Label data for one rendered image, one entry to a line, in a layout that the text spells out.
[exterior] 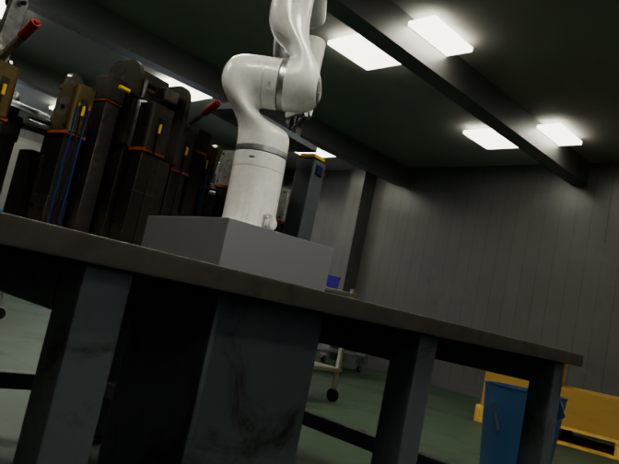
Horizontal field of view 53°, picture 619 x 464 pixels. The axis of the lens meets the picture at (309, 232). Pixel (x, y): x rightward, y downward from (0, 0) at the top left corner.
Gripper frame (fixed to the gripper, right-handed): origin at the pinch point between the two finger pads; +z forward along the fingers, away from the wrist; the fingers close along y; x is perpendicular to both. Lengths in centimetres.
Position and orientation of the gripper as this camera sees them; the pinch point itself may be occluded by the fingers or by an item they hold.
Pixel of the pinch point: (293, 133)
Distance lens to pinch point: 195.7
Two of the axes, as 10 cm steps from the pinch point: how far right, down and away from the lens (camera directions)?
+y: -5.1, 0.1, 8.6
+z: -2.0, 9.7, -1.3
